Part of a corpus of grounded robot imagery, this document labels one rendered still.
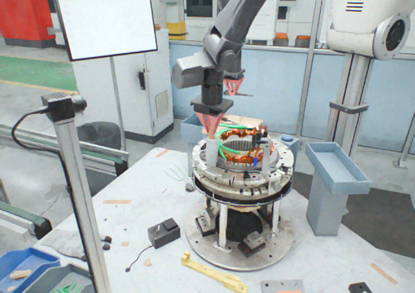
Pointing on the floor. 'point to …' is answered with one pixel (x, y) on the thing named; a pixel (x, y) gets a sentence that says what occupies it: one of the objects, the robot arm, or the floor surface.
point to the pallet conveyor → (15, 228)
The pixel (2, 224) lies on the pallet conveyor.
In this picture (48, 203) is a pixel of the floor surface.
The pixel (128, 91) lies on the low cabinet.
